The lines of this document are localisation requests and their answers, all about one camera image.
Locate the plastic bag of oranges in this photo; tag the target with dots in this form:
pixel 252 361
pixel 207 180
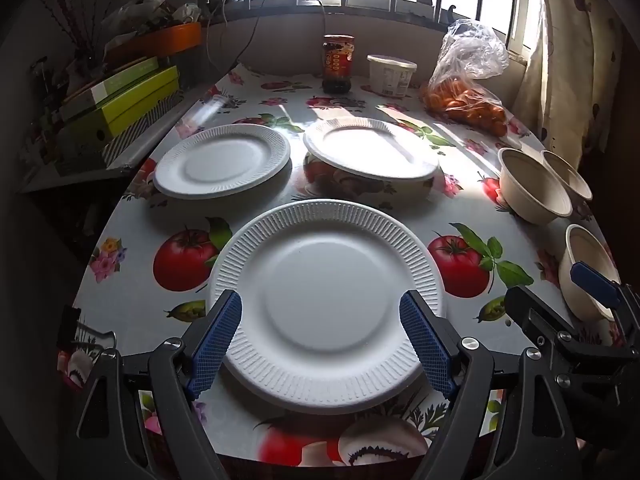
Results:
pixel 465 95

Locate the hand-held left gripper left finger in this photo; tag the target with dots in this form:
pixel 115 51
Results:
pixel 217 345

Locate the beige paper bowl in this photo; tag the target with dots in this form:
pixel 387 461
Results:
pixel 532 187
pixel 585 265
pixel 570 172

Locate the sauce jar with red label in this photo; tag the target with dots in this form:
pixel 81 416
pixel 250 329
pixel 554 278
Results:
pixel 338 62

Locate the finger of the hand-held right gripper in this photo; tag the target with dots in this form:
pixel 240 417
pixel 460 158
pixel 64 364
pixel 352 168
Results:
pixel 537 317
pixel 595 282

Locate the black binder clip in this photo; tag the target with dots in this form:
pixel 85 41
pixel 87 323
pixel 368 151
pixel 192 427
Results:
pixel 70 327

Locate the crumpled white plastic bag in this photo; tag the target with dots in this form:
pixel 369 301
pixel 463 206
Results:
pixel 145 2

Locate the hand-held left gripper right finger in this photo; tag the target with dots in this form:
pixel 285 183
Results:
pixel 425 345

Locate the vegetable print tablecloth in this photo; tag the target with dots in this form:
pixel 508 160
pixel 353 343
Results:
pixel 150 240

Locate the black hook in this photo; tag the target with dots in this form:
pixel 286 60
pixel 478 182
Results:
pixel 452 10

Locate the white paper plate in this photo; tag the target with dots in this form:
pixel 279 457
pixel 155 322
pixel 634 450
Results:
pixel 370 147
pixel 220 160
pixel 325 300

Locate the orange box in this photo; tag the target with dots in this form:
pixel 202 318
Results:
pixel 160 40

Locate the dried branches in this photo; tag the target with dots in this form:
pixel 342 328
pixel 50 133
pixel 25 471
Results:
pixel 75 15

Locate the lime green box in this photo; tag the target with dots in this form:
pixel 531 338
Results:
pixel 140 95

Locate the white plastic tub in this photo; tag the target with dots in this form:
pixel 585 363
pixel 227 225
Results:
pixel 391 75

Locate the green and white box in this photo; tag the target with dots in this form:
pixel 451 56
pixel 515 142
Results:
pixel 120 80

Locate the cream patterned curtain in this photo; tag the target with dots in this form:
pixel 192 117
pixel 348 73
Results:
pixel 565 60

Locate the striped box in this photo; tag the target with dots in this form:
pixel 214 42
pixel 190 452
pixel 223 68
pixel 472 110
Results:
pixel 135 140

